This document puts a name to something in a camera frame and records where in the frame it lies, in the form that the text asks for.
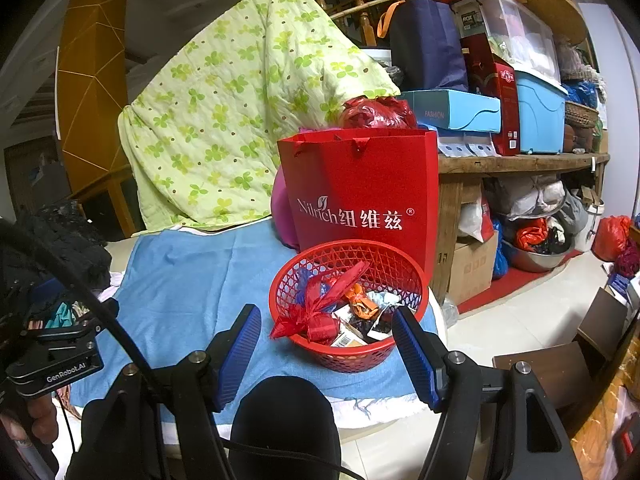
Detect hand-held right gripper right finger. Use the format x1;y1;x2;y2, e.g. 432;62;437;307
391;307;583;480

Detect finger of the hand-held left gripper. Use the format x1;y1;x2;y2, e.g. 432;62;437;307
35;299;121;343

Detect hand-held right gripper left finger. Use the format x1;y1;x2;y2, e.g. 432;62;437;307
67;302;263;480

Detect red plastic basket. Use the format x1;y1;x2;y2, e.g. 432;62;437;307
268;240;431;373

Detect white card box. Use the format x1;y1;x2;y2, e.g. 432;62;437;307
330;302;396;348

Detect orange wrapper bundle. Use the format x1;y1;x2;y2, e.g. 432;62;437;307
345;282;383;318

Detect red net plastic bag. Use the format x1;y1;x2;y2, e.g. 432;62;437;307
270;305;341;346

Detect person's left hand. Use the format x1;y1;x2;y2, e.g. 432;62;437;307
22;395;63;448

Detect teal cloth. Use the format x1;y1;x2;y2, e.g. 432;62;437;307
52;302;76;328

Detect dark clothes pile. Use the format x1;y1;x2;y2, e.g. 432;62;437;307
15;200;113;291

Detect blue blanket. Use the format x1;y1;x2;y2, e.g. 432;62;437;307
70;225;438;408

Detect red carpet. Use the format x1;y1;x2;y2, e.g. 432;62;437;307
457;250;583;316

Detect brown cardboard box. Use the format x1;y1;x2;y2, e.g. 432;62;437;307
447;232;501;306

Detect brown board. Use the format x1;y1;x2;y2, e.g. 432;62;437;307
492;340;596;411

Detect pink pillow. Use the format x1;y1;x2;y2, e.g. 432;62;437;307
271;170;301;252

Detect steel basin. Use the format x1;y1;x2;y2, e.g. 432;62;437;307
501;237;573;273

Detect orange plastic bag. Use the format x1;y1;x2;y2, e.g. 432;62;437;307
515;219;551;251

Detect red paper bag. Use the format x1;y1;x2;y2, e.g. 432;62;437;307
276;127;441;281

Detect white stuffed bags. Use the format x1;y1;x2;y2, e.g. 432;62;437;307
492;175;568;221

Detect white bucket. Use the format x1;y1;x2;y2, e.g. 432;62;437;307
575;200;606;253

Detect white blister packets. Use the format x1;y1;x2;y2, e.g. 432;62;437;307
437;130;496;157

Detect wooden bench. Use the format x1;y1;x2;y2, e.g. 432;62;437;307
435;152;611;301

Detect yellow wooden cabinet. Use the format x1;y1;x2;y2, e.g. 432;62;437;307
54;0;141;241

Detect red bag on floor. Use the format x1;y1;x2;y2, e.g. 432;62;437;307
591;215;633;263

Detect green floral quilt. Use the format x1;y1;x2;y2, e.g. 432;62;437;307
117;0;401;233

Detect shiny red plastic bag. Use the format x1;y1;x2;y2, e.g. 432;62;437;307
339;95;418;131

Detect light blue cardboard box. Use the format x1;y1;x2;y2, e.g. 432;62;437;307
397;89;502;135

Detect dark red gift box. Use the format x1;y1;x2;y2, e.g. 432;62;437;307
460;35;521;157

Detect blue plastic storage box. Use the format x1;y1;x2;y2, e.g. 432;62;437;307
512;67;568;156

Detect wicker basket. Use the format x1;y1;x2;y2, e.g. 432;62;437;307
564;100;601;128

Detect navy tote bag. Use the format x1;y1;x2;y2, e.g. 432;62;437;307
377;0;471;93

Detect clear storage bin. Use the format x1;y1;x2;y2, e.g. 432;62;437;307
452;0;561;83

